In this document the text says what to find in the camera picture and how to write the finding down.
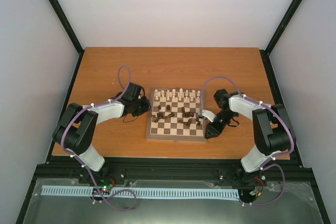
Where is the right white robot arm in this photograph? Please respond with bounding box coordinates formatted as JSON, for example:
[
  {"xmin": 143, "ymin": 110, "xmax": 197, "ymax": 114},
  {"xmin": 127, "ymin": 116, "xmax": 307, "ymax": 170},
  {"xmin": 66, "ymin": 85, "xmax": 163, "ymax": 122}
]
[{"xmin": 199, "ymin": 89, "xmax": 296, "ymax": 173}]

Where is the wooden chess board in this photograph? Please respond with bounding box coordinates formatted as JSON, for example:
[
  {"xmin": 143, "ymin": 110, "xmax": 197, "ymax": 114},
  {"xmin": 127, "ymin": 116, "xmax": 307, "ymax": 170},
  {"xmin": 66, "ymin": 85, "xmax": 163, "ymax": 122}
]
[{"xmin": 146, "ymin": 88, "xmax": 206, "ymax": 142}]

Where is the right black frame post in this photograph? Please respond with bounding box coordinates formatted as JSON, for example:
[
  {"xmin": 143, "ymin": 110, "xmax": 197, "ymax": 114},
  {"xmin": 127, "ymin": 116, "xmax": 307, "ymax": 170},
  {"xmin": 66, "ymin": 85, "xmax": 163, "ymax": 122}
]
[{"xmin": 265, "ymin": 0, "xmax": 320, "ymax": 53}]

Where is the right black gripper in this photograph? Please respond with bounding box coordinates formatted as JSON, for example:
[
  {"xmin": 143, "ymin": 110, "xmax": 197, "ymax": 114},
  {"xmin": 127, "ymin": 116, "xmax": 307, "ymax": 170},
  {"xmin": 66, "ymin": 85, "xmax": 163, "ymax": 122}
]
[{"xmin": 205, "ymin": 110, "xmax": 237, "ymax": 138}]

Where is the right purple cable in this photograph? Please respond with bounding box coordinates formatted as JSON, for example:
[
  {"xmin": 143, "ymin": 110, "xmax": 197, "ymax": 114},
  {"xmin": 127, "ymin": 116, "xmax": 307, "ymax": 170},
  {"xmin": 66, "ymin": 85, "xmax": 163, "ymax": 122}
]
[{"xmin": 199, "ymin": 76, "xmax": 296, "ymax": 206}]

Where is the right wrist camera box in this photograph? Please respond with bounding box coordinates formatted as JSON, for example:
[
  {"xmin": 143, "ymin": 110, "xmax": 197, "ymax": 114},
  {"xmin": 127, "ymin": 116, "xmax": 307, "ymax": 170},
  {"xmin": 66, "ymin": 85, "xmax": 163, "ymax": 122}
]
[{"xmin": 198, "ymin": 109, "xmax": 216, "ymax": 122}]

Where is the black frame post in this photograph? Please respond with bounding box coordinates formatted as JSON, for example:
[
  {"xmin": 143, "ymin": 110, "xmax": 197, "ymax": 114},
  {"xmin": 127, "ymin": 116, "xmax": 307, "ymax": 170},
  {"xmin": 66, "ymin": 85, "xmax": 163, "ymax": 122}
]
[
  {"xmin": 265, "ymin": 0, "xmax": 320, "ymax": 53},
  {"xmin": 33, "ymin": 0, "xmax": 85, "ymax": 54}
]

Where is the light blue cable duct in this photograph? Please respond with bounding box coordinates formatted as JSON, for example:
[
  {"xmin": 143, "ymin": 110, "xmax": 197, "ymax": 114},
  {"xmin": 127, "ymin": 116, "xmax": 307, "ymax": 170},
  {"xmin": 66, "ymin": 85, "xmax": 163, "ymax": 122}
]
[{"xmin": 40, "ymin": 185, "xmax": 239, "ymax": 201}]

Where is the left black frame post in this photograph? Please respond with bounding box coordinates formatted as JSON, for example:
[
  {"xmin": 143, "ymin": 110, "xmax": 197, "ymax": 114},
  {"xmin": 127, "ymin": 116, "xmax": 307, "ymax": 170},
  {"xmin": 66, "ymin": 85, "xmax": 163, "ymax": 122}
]
[{"xmin": 33, "ymin": 0, "xmax": 85, "ymax": 54}]

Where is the dark chess piece cluster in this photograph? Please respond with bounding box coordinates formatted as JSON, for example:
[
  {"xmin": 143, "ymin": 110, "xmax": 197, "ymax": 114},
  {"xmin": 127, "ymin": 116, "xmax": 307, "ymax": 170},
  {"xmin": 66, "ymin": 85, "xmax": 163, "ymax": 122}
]
[{"xmin": 148, "ymin": 104, "xmax": 204, "ymax": 130}]

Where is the white chess pieces row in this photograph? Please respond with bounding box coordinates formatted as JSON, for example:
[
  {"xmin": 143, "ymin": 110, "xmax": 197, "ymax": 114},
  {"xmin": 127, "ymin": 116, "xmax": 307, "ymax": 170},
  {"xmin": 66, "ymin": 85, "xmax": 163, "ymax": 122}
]
[{"xmin": 152, "ymin": 88, "xmax": 201, "ymax": 103}]

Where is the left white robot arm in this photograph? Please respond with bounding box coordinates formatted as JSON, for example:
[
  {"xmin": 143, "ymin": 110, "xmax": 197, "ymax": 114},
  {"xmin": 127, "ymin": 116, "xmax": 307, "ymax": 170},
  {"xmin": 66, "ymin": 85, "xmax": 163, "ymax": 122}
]
[{"xmin": 52, "ymin": 82, "xmax": 151, "ymax": 184}]

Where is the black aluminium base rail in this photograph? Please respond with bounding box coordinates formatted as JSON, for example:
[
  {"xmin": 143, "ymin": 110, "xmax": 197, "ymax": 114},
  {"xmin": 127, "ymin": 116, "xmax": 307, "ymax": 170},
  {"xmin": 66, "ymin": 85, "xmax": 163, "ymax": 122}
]
[{"xmin": 34, "ymin": 155, "xmax": 316, "ymax": 190}]

